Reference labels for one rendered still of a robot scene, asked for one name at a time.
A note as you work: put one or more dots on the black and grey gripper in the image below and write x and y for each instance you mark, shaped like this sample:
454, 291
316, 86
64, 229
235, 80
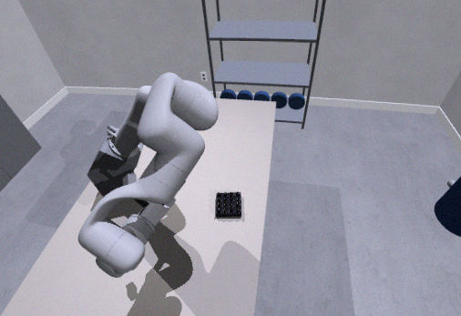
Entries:
154, 212

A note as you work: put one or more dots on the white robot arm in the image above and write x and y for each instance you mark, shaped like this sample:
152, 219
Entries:
172, 134

